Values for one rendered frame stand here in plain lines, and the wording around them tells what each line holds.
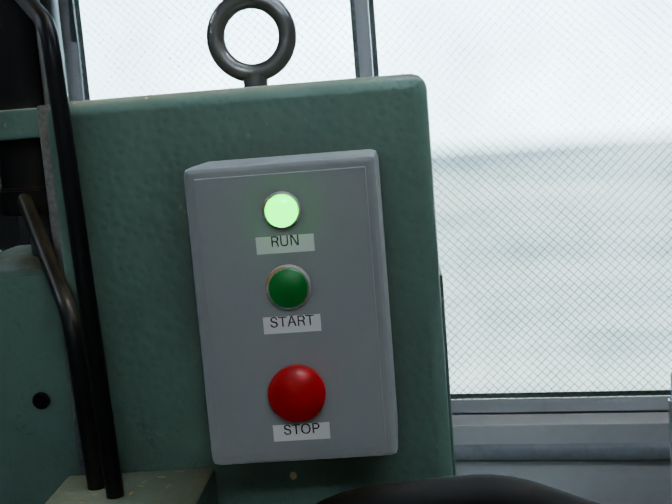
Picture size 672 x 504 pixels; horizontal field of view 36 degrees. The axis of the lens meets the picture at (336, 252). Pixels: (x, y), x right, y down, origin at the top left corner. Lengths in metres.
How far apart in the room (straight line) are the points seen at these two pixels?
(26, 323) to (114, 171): 0.13
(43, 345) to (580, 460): 1.53
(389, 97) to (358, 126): 0.02
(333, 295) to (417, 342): 0.09
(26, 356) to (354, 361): 0.24
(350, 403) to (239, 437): 0.06
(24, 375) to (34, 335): 0.03
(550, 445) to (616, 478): 0.14
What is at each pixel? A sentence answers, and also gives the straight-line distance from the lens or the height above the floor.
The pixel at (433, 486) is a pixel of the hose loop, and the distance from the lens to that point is 0.58.
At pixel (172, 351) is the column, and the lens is 0.62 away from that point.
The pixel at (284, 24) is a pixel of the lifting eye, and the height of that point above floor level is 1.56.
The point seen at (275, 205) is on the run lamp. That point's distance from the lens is 0.52.
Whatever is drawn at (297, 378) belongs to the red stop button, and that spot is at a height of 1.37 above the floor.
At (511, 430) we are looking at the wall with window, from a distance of 2.08.
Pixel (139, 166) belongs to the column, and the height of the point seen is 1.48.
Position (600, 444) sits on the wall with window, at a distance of 2.08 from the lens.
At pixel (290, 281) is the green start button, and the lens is 0.53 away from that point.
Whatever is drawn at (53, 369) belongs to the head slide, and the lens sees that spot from 0.68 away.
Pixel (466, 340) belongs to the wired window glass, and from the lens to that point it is 2.11.
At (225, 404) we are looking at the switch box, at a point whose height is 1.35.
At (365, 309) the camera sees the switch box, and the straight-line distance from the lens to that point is 0.53.
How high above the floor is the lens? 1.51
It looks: 8 degrees down
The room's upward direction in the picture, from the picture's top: 5 degrees counter-clockwise
